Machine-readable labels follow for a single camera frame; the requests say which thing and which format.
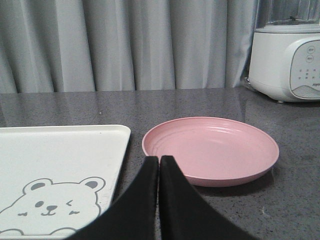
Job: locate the grey pleated curtain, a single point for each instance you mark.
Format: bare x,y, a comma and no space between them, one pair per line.
121,45

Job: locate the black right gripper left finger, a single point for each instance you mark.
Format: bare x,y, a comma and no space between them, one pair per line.
132,215

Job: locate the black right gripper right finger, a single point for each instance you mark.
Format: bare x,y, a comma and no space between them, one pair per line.
184,214

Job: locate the white bear print tray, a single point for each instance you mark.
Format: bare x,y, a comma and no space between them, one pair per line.
55,180

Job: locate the pink round plate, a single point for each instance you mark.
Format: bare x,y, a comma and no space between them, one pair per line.
213,151

